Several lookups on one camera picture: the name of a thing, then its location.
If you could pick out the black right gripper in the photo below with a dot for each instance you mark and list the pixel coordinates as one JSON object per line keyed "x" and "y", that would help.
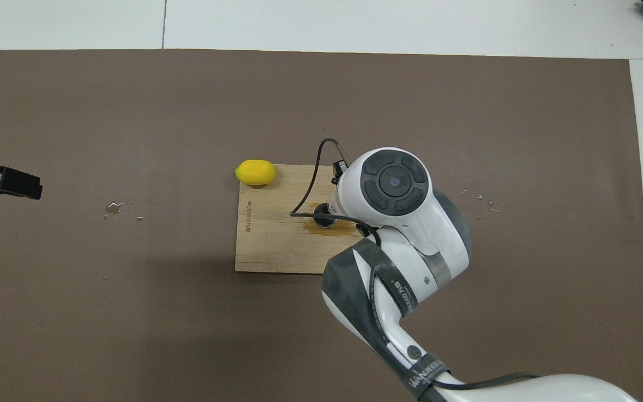
{"x": 340, "y": 170}

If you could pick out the metal double jigger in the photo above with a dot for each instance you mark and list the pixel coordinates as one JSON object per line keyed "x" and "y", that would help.
{"x": 321, "y": 222}

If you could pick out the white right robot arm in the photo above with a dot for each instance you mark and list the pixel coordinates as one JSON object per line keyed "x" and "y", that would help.
{"x": 399, "y": 184}

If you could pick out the yellow lemon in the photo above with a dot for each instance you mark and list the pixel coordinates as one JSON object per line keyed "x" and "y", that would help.
{"x": 255, "y": 172}

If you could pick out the wooden cutting board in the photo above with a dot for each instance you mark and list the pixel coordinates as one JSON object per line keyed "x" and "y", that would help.
{"x": 265, "y": 240}

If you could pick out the brown table mat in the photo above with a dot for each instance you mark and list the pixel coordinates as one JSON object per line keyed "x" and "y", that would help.
{"x": 132, "y": 335}

